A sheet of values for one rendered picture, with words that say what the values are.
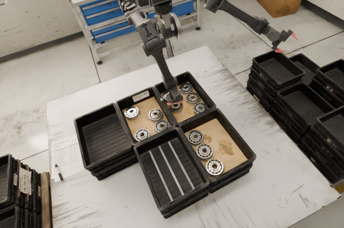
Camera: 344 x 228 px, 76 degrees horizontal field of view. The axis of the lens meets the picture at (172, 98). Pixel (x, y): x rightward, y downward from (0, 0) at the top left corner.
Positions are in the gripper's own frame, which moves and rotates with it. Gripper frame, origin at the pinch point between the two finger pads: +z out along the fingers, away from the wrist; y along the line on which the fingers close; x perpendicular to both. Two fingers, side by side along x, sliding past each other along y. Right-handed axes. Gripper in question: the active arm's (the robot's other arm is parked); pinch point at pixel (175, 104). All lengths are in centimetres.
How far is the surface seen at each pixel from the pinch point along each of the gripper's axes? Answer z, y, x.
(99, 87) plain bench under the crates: 17, -54, 58
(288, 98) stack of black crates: 50, 110, 1
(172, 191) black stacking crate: 4, -21, -55
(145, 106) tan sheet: 4.1, -20.5, 9.6
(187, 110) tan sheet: 4.0, 7.0, -5.7
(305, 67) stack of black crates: 61, 162, 35
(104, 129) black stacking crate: 4, -53, 2
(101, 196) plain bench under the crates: 16, -65, -38
